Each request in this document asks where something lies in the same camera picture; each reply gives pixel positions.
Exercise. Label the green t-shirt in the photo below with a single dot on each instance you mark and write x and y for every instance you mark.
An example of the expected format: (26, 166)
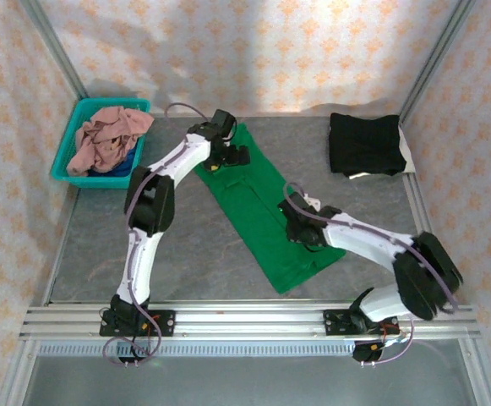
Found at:
(253, 211)

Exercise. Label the teal plastic basket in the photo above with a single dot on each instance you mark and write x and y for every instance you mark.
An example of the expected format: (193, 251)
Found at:
(65, 162)

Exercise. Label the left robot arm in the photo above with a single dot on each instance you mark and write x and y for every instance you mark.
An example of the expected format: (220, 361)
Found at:
(137, 266)

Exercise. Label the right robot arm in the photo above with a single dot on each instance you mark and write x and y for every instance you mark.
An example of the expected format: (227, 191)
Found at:
(363, 241)

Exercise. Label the blue t-shirt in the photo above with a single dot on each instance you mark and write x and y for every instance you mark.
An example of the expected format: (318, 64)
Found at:
(120, 167)

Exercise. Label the black folded t-shirt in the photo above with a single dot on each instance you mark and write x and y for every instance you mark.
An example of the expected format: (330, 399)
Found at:
(363, 144)

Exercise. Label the pink t-shirt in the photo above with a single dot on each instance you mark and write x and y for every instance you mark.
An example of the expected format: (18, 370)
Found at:
(101, 144)

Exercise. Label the white folded t-shirt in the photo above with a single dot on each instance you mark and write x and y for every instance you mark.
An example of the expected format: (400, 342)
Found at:
(407, 158)

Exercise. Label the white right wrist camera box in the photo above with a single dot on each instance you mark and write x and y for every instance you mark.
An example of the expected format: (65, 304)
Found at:
(314, 202)

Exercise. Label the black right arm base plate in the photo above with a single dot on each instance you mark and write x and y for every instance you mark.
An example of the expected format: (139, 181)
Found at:
(338, 323)

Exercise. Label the aluminium mounting rail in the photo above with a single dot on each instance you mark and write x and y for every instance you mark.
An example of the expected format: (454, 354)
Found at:
(249, 321)

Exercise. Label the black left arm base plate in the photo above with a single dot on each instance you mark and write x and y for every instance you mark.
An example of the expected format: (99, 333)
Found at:
(165, 323)

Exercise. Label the aluminium frame post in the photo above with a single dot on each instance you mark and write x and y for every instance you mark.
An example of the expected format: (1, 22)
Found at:
(62, 59)
(437, 59)

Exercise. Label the aluminium frame leg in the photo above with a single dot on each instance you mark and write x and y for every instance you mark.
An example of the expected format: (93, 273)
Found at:
(479, 372)
(17, 372)

